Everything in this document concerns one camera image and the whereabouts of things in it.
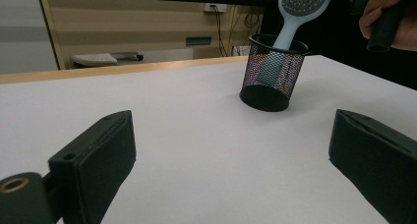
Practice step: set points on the wooden desk cabinet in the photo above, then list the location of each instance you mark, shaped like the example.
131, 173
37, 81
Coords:
131, 24

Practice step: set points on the black mesh pen holder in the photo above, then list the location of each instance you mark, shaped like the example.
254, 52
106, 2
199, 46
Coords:
265, 101

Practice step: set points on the white power socket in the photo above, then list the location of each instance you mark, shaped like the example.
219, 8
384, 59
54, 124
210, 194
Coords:
214, 8

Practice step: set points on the grey chair base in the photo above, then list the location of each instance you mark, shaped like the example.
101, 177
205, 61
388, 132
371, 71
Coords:
95, 59

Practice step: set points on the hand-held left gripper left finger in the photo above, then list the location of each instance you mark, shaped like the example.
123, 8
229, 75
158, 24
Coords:
95, 165

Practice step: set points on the light blue hairbrush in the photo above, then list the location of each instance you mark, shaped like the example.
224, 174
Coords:
288, 27

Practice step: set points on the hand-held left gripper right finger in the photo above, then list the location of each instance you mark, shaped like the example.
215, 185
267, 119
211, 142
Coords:
380, 165

